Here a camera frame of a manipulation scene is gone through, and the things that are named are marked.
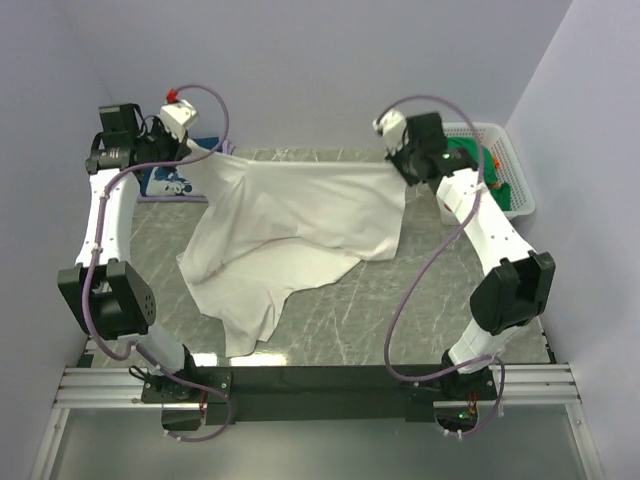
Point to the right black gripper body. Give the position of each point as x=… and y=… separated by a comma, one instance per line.
x=401, y=160

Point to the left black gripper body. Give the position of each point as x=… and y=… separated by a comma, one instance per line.
x=176, y=148

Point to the white t-shirt red print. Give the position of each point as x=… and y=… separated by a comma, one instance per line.
x=274, y=228

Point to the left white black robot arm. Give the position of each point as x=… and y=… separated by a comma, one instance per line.
x=109, y=299

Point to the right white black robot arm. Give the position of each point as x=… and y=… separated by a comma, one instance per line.
x=517, y=279

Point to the white plastic basket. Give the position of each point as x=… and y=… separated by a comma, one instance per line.
x=496, y=140

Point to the folded lilac t-shirt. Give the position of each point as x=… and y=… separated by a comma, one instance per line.
x=228, y=148

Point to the green t-shirt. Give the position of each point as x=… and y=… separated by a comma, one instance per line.
x=469, y=144

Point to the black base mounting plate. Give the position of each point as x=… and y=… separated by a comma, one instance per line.
x=310, y=393

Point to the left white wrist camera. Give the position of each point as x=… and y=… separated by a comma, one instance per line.
x=177, y=115

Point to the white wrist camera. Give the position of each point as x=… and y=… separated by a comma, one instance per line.
x=392, y=128
x=177, y=115

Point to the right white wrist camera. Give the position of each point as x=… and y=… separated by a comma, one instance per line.
x=392, y=128

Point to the aluminium extrusion rail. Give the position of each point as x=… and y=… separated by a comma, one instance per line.
x=114, y=388

